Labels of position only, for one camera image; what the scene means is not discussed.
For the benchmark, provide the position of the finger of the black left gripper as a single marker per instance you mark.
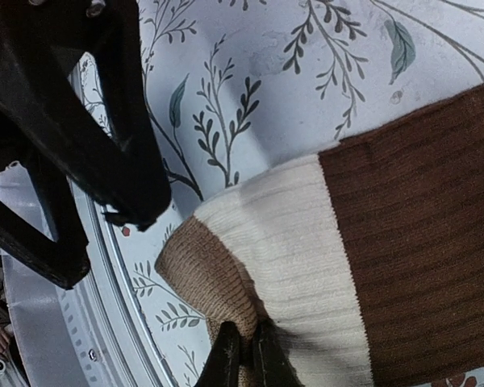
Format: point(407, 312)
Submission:
point(63, 260)

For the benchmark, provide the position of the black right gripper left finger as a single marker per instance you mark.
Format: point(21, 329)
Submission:
point(223, 362)

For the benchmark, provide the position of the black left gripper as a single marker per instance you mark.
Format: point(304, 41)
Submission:
point(122, 169)

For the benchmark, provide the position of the cream brown block sock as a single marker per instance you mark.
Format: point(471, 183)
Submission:
point(368, 257)

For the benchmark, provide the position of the aluminium front rail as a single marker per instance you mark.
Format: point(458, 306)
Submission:
point(91, 335)

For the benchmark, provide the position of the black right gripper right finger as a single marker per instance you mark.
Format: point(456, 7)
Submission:
point(270, 364)

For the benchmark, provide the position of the floral patterned table mat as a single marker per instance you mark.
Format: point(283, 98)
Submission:
point(234, 87)

